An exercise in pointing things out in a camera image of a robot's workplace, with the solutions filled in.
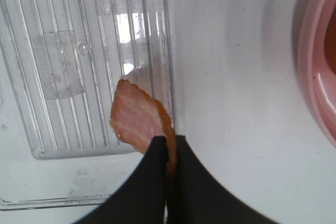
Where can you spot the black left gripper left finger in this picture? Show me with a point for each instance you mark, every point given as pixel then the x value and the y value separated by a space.
pixel 141 199

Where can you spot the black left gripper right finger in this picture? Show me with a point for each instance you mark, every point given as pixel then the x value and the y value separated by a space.
pixel 199 198

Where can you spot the bacon strip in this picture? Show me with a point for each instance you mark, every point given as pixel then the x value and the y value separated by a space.
pixel 136 118

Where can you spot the bread slice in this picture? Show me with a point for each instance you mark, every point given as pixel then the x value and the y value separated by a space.
pixel 329 43

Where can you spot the pink round plate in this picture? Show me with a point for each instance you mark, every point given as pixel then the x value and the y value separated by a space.
pixel 316 78

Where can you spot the clear left plastic container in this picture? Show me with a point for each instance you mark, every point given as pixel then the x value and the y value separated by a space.
pixel 61 61

